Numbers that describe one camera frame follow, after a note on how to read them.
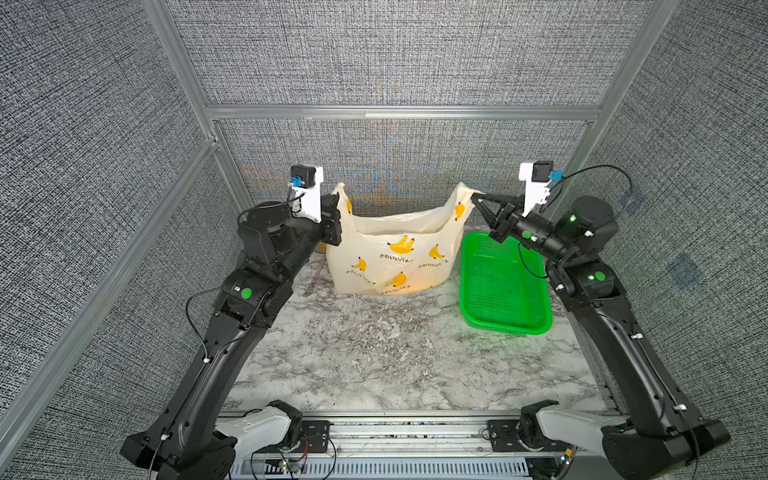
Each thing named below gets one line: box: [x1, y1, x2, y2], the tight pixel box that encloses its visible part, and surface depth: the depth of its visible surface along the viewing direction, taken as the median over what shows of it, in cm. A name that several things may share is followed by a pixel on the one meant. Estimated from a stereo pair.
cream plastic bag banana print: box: [326, 181, 476, 295], surface depth 70 cm
